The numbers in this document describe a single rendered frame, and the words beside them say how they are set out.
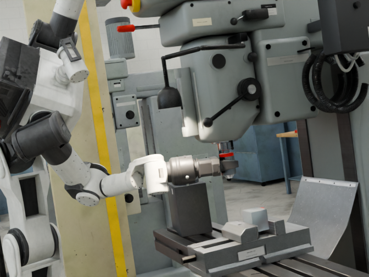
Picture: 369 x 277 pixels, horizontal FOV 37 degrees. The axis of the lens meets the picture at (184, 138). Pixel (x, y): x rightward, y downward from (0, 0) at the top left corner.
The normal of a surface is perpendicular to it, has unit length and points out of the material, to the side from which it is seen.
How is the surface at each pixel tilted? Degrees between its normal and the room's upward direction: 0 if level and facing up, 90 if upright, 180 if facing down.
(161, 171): 74
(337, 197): 63
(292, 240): 90
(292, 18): 90
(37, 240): 81
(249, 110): 90
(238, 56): 90
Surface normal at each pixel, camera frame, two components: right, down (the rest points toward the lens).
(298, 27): 0.37, 0.00
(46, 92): 0.51, -0.57
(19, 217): -0.71, 0.14
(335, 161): -0.92, 0.15
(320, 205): -0.89, -0.30
